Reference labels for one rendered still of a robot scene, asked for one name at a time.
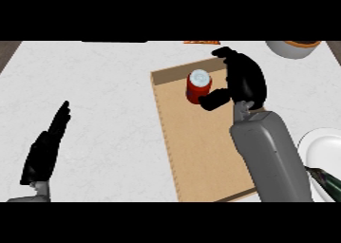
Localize dark green bottle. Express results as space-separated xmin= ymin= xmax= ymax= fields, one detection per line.
xmin=303 ymin=166 xmax=341 ymax=203

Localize grey bowl with orange rim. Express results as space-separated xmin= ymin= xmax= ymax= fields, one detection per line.
xmin=264 ymin=40 xmax=323 ymax=60

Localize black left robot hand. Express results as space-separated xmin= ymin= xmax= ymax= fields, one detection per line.
xmin=18 ymin=100 xmax=71 ymax=186

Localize orange patterned object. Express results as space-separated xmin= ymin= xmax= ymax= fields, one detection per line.
xmin=183 ymin=40 xmax=222 ymax=46

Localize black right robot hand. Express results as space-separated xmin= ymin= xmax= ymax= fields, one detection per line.
xmin=196 ymin=46 xmax=269 ymax=112

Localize red can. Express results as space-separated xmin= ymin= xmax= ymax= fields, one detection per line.
xmin=185 ymin=68 xmax=213 ymax=105

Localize white plate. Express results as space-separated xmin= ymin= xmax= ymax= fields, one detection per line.
xmin=297 ymin=127 xmax=341 ymax=203

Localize brown cardboard box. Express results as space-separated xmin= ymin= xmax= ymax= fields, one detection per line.
xmin=149 ymin=56 xmax=258 ymax=203

